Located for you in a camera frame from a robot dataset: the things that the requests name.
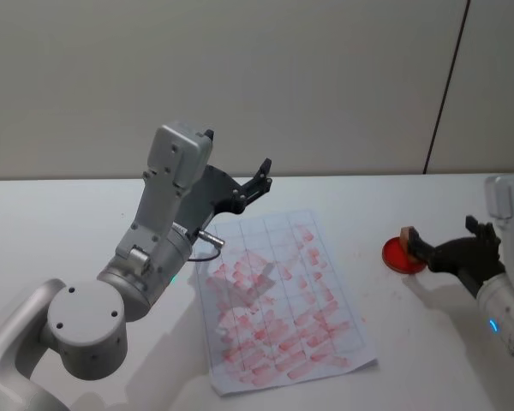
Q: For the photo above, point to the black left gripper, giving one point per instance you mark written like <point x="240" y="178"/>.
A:
<point x="214" y="192"/>

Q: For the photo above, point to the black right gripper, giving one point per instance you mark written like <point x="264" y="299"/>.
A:
<point x="467" y="257"/>

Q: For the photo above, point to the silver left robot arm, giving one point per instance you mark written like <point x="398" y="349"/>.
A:
<point x="85" y="317"/>

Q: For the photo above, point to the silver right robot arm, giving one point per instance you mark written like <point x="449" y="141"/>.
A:
<point x="507" y="299"/>

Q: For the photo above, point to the small wooden stamp block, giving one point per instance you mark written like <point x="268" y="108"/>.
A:
<point x="407" y="240"/>

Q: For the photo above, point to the white gridded paper red stamps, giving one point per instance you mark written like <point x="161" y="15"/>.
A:
<point x="282" y="299"/>

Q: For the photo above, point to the round red ink pad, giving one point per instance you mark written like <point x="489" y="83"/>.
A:
<point x="393" y="257"/>

